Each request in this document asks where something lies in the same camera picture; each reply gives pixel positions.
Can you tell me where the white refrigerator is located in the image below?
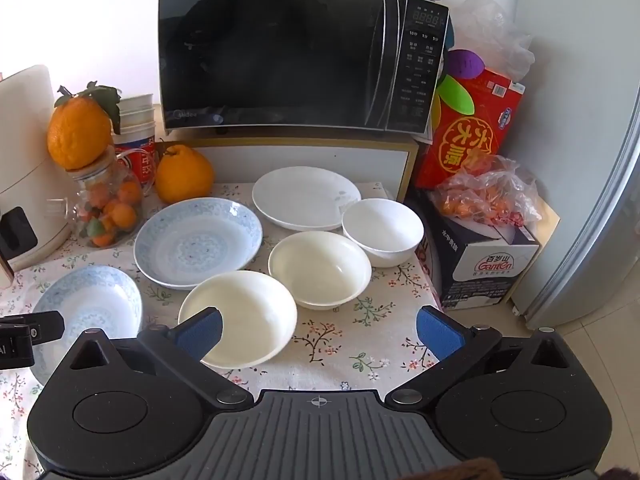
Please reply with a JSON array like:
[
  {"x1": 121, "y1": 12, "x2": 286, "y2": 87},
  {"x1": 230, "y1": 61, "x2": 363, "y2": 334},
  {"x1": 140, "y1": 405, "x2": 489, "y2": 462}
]
[{"x1": 509, "y1": 0, "x2": 640, "y2": 332}]

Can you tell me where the white plate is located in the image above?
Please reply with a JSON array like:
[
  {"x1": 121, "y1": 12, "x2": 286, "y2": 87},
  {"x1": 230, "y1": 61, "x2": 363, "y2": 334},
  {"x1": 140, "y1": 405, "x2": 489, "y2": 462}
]
[{"x1": 251, "y1": 166, "x2": 362, "y2": 232}]

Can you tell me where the glass jar of small oranges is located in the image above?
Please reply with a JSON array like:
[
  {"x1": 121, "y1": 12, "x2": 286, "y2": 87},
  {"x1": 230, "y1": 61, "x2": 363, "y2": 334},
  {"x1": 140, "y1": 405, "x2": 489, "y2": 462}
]
[{"x1": 67, "y1": 147, "x2": 146, "y2": 249}]

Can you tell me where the large orange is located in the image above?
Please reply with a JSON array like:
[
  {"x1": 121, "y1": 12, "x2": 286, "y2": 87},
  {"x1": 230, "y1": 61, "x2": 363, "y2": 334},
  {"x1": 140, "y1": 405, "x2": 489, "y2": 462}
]
[{"x1": 154, "y1": 144, "x2": 216, "y2": 206}]

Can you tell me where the red printed paper cup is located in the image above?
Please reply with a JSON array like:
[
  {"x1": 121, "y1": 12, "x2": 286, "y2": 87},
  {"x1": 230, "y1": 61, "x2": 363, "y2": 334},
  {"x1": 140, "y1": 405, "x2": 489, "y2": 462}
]
[{"x1": 112, "y1": 122, "x2": 162, "y2": 196}]

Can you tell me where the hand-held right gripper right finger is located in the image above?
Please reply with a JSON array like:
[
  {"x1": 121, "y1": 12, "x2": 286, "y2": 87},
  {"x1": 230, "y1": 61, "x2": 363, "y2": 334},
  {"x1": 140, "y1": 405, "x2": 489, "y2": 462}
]
[{"x1": 385, "y1": 305, "x2": 590, "y2": 408}]

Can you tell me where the brown cardboard sheet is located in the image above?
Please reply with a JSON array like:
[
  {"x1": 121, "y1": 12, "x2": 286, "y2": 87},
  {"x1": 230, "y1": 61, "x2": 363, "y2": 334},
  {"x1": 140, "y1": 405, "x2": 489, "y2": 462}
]
[{"x1": 530, "y1": 195, "x2": 562, "y2": 254}]

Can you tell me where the floral tablecloth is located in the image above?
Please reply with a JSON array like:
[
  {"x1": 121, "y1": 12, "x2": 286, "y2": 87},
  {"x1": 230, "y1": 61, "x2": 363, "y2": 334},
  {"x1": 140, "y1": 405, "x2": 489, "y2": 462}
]
[{"x1": 0, "y1": 180, "x2": 443, "y2": 480}]

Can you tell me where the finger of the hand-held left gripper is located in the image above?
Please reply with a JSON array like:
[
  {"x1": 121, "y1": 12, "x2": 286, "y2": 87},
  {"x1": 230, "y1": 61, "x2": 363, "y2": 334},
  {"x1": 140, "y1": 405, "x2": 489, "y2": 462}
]
[{"x1": 20, "y1": 310, "x2": 66, "y2": 346}]

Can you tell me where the cream bowl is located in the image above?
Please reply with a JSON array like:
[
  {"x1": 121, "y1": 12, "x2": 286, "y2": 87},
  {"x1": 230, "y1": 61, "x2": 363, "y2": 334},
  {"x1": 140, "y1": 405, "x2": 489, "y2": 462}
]
[
  {"x1": 178, "y1": 270, "x2": 298, "y2": 370},
  {"x1": 268, "y1": 231, "x2": 373, "y2": 311}
]

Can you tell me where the black microwave oven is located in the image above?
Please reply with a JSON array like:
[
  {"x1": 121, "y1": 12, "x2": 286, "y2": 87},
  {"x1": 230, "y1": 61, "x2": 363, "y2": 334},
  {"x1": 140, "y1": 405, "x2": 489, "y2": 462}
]
[{"x1": 158, "y1": 0, "x2": 451, "y2": 136}]

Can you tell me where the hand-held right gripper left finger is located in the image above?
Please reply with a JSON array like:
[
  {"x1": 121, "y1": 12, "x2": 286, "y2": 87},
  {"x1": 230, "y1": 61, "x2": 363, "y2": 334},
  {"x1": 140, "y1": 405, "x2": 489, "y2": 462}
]
[{"x1": 47, "y1": 308, "x2": 253, "y2": 409}]

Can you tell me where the red carton box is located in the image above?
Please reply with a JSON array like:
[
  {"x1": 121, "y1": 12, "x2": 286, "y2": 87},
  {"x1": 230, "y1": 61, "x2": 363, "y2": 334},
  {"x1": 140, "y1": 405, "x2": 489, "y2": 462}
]
[{"x1": 414, "y1": 66, "x2": 527, "y2": 191}]

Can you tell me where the clear plastic bag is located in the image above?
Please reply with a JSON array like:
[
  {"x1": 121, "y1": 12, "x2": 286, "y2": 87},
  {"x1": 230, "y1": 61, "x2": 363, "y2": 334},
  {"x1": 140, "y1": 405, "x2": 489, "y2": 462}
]
[{"x1": 449, "y1": 0, "x2": 534, "y2": 82}]

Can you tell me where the white bowl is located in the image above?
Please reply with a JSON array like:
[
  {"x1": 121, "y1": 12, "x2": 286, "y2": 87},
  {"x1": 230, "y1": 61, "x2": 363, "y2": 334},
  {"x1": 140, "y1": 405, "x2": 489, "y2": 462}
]
[{"x1": 342, "y1": 198, "x2": 425, "y2": 268}]

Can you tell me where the orange with green leaves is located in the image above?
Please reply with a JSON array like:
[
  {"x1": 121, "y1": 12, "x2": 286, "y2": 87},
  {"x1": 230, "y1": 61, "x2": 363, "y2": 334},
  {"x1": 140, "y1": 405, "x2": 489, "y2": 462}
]
[{"x1": 47, "y1": 81, "x2": 123, "y2": 171}]

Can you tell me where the white air fryer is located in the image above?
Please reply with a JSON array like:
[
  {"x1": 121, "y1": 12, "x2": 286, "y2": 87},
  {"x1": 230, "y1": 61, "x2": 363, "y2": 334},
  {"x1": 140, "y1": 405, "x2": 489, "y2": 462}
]
[{"x1": 0, "y1": 65, "x2": 74, "y2": 289}]

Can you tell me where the dark carton box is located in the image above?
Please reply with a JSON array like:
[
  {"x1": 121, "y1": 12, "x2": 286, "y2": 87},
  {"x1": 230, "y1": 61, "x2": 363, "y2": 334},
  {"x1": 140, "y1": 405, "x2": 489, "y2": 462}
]
[{"x1": 404, "y1": 187, "x2": 541, "y2": 312}]

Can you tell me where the plastic bag of small oranges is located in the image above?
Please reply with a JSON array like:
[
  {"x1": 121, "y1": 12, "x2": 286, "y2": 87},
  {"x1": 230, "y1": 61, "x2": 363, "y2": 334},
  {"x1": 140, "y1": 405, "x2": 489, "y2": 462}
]
[{"x1": 432, "y1": 155, "x2": 543, "y2": 233}]

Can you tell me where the blue patterned bowl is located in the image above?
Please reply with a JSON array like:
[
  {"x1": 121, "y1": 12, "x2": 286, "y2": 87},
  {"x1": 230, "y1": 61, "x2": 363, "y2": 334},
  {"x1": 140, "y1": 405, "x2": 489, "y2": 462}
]
[{"x1": 31, "y1": 265, "x2": 144, "y2": 386}]

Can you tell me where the blue patterned plate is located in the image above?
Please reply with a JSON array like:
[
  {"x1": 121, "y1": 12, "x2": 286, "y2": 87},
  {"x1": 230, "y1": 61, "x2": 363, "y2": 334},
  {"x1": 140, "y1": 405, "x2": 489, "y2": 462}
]
[{"x1": 134, "y1": 197, "x2": 263, "y2": 290}]

